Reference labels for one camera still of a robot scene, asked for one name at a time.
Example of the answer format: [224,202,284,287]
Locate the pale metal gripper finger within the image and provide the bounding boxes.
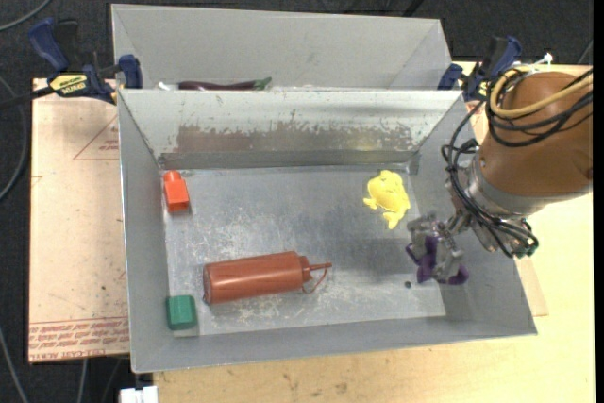
[433,242,465,285]
[407,212,445,252]

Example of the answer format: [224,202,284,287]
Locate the purple toy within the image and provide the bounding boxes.
[405,235,471,287]

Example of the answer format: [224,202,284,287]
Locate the yellow soft toy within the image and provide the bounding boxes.
[361,169,412,230]

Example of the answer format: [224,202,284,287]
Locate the grey metal bin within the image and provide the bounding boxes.
[110,3,539,375]

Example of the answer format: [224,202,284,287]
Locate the red-brown squeeze bottle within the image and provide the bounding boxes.
[202,250,334,306]

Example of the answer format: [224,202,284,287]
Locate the small orange bottle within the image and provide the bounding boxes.
[162,170,192,213]

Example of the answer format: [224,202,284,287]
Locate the green block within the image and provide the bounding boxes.
[164,294,199,331]

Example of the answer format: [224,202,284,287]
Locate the brown cardboard board red print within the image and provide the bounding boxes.
[27,77,551,364]

